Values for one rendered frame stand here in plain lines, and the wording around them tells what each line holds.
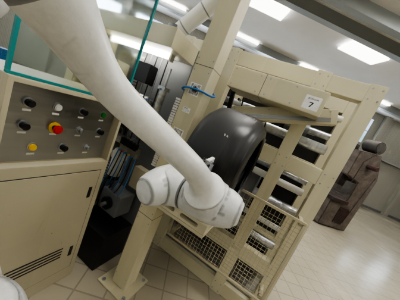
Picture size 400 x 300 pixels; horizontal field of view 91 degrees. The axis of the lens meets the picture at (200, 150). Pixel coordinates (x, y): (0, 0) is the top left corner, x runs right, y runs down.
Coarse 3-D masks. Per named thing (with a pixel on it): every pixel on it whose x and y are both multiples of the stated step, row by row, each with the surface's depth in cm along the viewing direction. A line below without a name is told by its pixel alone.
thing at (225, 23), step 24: (240, 0) 106; (216, 24) 112; (240, 24) 118; (216, 48) 112; (192, 72) 118; (216, 72) 118; (192, 96) 119; (192, 120) 119; (144, 216) 135; (144, 240) 136; (120, 264) 144
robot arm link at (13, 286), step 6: (0, 276) 34; (6, 276) 35; (0, 282) 32; (6, 282) 32; (12, 282) 34; (0, 288) 31; (6, 288) 32; (12, 288) 32; (18, 288) 33; (0, 294) 31; (6, 294) 31; (12, 294) 32; (18, 294) 33; (24, 294) 34
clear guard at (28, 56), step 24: (96, 0) 83; (120, 0) 91; (144, 0) 101; (24, 24) 68; (120, 24) 96; (144, 24) 107; (24, 48) 71; (48, 48) 76; (120, 48) 102; (24, 72) 73; (48, 72) 80
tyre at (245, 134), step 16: (224, 112) 103; (240, 112) 109; (208, 128) 96; (224, 128) 95; (240, 128) 95; (256, 128) 98; (192, 144) 96; (208, 144) 93; (224, 144) 91; (240, 144) 90; (256, 144) 97; (224, 160) 89; (240, 160) 90; (256, 160) 131; (224, 176) 89; (240, 176) 141
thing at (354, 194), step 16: (368, 144) 473; (384, 144) 456; (352, 160) 455; (368, 160) 455; (352, 176) 460; (368, 176) 468; (336, 192) 507; (352, 192) 473; (368, 192) 481; (320, 208) 485; (336, 208) 478; (352, 208) 485; (336, 224) 492
